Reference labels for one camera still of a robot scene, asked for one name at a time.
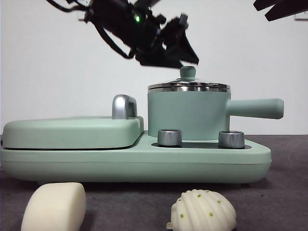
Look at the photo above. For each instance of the glass pot lid green knob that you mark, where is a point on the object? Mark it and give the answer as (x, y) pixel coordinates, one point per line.
(188, 73)

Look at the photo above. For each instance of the mint green breakfast maker base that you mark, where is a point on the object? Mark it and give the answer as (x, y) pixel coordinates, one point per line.
(144, 166)

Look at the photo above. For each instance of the silver control knob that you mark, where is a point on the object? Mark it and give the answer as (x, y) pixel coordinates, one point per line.
(169, 138)
(231, 139)

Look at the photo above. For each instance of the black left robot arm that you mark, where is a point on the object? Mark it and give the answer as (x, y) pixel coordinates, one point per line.
(125, 21)

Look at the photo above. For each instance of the ribbed white bun green dots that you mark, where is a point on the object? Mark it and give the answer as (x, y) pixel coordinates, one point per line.
(204, 211)

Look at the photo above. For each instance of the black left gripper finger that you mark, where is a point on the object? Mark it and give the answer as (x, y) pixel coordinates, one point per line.
(184, 50)
(161, 62)

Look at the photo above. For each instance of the plain white steamed bun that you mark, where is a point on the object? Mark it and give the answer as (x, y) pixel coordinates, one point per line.
(54, 207)

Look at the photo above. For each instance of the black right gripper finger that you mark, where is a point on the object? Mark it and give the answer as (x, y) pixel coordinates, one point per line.
(291, 9)
(267, 3)

